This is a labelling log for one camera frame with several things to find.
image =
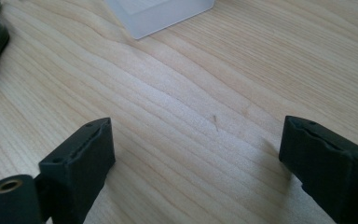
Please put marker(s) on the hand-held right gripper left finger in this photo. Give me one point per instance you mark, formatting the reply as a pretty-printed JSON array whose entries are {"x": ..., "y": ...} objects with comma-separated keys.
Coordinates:
[{"x": 74, "y": 174}]

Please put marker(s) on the translucent plastic box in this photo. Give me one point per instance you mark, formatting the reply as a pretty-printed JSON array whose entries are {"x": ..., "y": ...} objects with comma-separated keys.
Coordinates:
[{"x": 155, "y": 15}]

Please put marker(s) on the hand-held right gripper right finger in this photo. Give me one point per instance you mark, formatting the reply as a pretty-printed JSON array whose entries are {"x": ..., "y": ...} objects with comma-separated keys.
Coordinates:
[{"x": 332, "y": 174}]

